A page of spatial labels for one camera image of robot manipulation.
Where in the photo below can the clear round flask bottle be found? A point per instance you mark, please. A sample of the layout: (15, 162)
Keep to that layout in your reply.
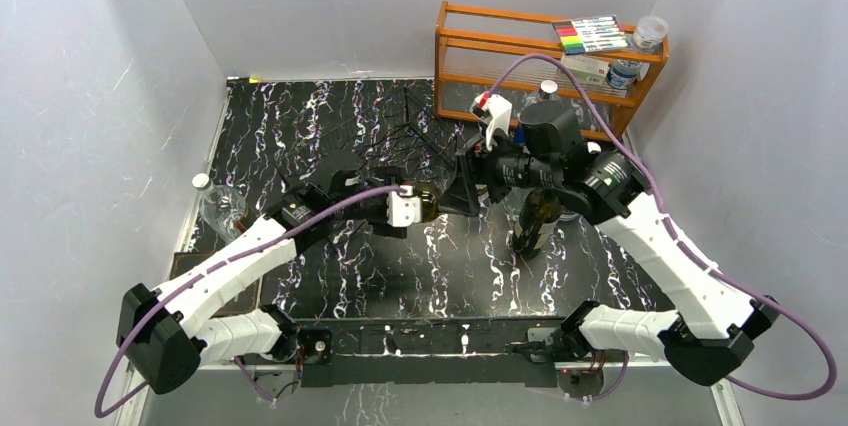
(222, 207)

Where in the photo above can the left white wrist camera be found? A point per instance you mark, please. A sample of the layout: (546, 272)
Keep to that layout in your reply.
(404, 209)

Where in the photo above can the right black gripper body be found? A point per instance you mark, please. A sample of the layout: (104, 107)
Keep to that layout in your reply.
(501, 168)

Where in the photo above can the white red small box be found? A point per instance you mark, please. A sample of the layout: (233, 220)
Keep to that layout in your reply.
(587, 70)

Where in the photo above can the clear plastic lidded cup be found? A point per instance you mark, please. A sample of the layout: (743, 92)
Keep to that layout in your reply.
(649, 33)

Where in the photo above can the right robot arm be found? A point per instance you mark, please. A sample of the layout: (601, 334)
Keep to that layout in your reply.
(712, 326)

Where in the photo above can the dark green wine bottle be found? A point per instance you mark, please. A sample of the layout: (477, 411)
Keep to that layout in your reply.
(430, 202)

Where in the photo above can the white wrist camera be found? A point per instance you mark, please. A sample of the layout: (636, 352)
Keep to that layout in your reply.
(404, 209)
(494, 111)

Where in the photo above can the blue label plastic jar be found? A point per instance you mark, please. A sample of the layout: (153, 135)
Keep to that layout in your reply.
(623, 73)

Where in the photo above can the coloured marker pen pack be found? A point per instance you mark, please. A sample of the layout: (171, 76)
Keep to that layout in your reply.
(590, 35)

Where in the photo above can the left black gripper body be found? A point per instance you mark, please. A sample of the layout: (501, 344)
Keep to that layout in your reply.
(374, 213)

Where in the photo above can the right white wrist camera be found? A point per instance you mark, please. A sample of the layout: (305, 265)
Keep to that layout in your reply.
(494, 111)

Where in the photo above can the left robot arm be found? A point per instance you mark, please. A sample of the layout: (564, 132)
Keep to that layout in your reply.
(168, 332)

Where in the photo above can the black base frame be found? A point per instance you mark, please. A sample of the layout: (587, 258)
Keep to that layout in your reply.
(476, 350)

